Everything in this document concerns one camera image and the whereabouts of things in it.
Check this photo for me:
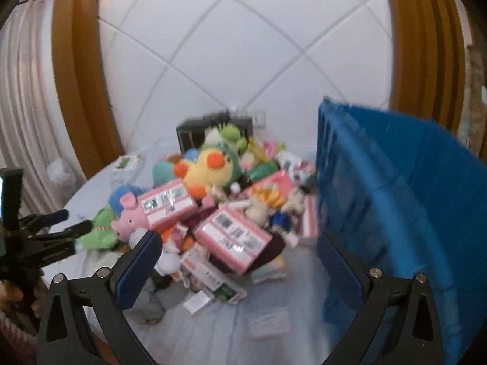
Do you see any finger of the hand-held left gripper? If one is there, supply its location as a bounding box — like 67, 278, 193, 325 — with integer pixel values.
28, 221, 94, 266
16, 209, 70, 236

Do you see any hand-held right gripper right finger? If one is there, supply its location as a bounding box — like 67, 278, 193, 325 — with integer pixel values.
317, 233, 444, 365

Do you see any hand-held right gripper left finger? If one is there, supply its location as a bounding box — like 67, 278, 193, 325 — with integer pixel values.
37, 230, 164, 365

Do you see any white and green box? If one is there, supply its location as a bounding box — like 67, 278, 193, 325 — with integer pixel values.
180, 253, 249, 305

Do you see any clear plastic box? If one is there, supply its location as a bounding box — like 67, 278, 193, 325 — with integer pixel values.
247, 308, 293, 340

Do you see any blue plastic crate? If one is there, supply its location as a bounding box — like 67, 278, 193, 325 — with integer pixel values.
316, 97, 487, 365

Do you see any white round desktop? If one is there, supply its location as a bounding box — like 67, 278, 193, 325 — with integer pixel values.
40, 133, 332, 365

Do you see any person's left hand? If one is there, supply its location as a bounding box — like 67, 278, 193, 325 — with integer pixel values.
0, 274, 45, 318

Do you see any green crocodile plush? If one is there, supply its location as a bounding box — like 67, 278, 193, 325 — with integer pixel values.
76, 207, 119, 252

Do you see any white plush ball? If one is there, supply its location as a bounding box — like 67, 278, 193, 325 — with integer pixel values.
155, 250, 182, 279

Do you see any grey plush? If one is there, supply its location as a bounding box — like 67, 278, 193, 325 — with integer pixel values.
136, 277, 169, 322

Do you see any clear plastic bottle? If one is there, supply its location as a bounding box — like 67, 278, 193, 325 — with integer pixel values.
46, 158, 77, 199

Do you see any pink pig plush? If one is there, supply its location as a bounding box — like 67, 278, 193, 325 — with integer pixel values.
110, 192, 153, 242

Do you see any pink striped box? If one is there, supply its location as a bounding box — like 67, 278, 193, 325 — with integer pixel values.
302, 194, 321, 237

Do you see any blue plush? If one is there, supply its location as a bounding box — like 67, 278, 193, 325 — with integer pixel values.
108, 183, 150, 214

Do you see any small white card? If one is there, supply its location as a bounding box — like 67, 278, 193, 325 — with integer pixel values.
183, 293, 212, 315

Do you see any pastel notepad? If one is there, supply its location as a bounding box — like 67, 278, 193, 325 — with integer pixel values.
251, 262, 289, 284

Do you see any small pink labelled box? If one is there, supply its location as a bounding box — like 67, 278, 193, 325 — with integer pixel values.
137, 179, 199, 231

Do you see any white dog plush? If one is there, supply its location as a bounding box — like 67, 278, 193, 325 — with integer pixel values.
283, 188, 308, 222

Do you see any sticker sheet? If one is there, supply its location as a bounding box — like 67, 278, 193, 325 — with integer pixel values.
112, 153, 145, 172

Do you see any large pink labelled box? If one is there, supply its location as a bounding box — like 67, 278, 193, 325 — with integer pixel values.
193, 205, 273, 275

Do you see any orange-haired doll plush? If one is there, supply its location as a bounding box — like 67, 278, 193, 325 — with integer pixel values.
243, 182, 296, 236

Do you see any teal plush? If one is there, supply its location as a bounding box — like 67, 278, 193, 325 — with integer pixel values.
152, 160, 184, 189

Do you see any pink packet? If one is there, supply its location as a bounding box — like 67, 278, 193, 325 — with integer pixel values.
251, 169, 298, 198

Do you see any yellow duck plush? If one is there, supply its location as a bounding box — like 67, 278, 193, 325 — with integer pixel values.
173, 146, 244, 199

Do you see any green packet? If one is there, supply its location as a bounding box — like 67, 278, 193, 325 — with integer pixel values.
247, 160, 281, 182

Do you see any black box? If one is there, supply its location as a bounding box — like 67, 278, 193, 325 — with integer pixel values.
176, 111, 255, 153

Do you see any green frog plush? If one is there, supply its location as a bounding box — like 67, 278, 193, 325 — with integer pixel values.
205, 122, 250, 156

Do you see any patterned cloth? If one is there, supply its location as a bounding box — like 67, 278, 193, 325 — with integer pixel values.
458, 43, 487, 153

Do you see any wooden door frame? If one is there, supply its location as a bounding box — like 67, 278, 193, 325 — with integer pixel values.
51, 0, 125, 182
382, 0, 467, 142

